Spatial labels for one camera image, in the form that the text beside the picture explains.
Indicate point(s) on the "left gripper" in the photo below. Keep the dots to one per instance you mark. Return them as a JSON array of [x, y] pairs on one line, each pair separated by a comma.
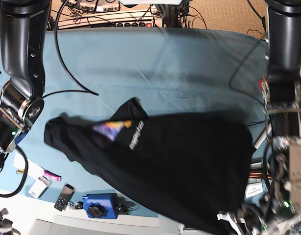
[[249, 220]]

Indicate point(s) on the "black t-shirt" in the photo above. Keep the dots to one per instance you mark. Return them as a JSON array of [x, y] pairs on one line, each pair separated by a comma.
[[187, 167]]

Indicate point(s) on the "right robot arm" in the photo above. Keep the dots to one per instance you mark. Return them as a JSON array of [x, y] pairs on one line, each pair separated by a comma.
[[22, 36]]

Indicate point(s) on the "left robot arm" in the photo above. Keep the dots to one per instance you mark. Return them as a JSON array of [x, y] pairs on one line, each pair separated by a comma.
[[279, 211]]

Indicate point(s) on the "white business card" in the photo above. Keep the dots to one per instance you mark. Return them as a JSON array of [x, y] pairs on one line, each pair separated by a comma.
[[253, 190]]

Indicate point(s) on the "white marker pen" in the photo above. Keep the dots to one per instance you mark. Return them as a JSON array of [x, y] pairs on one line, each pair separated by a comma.
[[259, 141]]

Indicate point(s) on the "blue plastic box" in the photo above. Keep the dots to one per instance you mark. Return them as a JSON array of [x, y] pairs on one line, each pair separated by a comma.
[[101, 206]]

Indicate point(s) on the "blue table cloth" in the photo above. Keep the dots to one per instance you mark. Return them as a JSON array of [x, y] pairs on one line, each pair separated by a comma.
[[168, 70]]

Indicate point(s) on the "black remote control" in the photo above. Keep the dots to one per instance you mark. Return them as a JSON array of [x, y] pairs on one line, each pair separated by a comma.
[[64, 197]]

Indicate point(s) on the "pink marker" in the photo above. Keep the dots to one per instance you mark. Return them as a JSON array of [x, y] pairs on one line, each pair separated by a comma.
[[52, 176]]

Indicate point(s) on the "white card box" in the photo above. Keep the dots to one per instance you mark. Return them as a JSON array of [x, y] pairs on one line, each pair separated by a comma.
[[38, 187]]

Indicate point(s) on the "power strip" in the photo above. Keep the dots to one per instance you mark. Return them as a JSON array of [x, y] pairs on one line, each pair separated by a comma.
[[125, 24]]

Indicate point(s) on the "white paper sheet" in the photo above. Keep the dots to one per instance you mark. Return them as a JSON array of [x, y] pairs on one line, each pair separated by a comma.
[[34, 170]]

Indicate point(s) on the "brass battery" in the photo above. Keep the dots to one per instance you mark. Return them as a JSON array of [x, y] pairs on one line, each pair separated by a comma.
[[20, 171]]

